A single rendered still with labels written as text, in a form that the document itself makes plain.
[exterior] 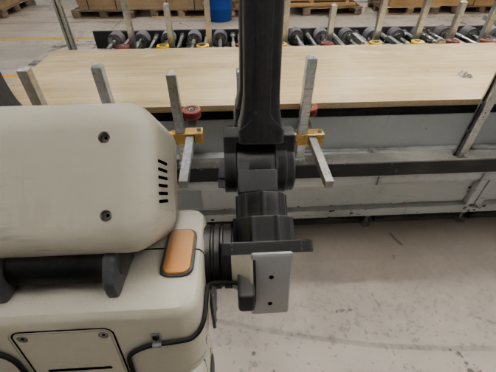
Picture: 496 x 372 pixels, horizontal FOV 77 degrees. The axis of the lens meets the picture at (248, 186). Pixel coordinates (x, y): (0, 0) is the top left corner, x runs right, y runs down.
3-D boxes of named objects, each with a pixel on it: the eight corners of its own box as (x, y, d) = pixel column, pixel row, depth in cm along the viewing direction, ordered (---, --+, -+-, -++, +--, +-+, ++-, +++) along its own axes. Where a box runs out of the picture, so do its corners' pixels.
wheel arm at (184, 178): (189, 190, 107) (187, 180, 104) (178, 190, 107) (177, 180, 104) (197, 125, 140) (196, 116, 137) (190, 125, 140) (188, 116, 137)
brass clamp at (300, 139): (322, 145, 132) (325, 135, 129) (291, 146, 132) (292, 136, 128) (319, 137, 137) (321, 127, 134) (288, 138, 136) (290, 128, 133)
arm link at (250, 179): (238, 204, 42) (278, 202, 42) (235, 131, 44) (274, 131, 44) (238, 212, 51) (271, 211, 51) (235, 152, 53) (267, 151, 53)
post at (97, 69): (133, 175, 138) (100, 65, 107) (125, 175, 138) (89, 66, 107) (134, 170, 141) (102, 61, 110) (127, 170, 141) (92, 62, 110)
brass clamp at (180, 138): (203, 145, 129) (201, 133, 125) (170, 145, 128) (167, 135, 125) (204, 136, 133) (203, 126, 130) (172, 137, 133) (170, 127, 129)
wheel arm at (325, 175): (332, 189, 111) (334, 179, 108) (323, 190, 111) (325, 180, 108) (308, 126, 144) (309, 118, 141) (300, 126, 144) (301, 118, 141)
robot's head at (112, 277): (131, 340, 34) (107, 276, 28) (12, 347, 33) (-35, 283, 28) (145, 286, 40) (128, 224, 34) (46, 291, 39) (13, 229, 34)
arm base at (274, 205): (218, 255, 39) (314, 251, 39) (216, 191, 40) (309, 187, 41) (221, 255, 47) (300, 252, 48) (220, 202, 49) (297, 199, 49)
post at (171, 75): (191, 178, 142) (175, 72, 110) (183, 178, 141) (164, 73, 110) (191, 173, 144) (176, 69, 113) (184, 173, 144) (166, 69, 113)
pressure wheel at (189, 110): (182, 129, 141) (178, 105, 134) (199, 125, 144) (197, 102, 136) (187, 138, 136) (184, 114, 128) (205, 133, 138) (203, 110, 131)
